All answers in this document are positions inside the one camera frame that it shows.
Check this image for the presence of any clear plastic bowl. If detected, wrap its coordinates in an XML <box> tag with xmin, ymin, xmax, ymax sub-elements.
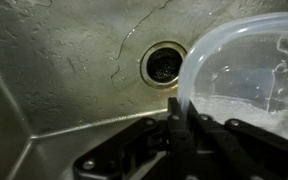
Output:
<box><xmin>176</xmin><ymin>12</ymin><xmax>288</xmax><ymax>147</ymax></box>

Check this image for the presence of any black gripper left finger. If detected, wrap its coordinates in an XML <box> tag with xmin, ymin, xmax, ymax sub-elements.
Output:
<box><xmin>71</xmin><ymin>96</ymin><xmax>198</xmax><ymax>180</ymax></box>

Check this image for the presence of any round sink drain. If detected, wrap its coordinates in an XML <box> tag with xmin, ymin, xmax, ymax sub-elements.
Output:
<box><xmin>139</xmin><ymin>40</ymin><xmax>188</xmax><ymax>91</ymax></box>

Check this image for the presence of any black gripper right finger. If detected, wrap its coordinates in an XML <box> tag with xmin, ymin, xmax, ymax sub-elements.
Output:
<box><xmin>186</xmin><ymin>101</ymin><xmax>288</xmax><ymax>180</ymax></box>

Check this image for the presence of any stainless steel sink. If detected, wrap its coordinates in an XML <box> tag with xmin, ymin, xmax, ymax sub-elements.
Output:
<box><xmin>0</xmin><ymin>0</ymin><xmax>288</xmax><ymax>180</ymax></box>

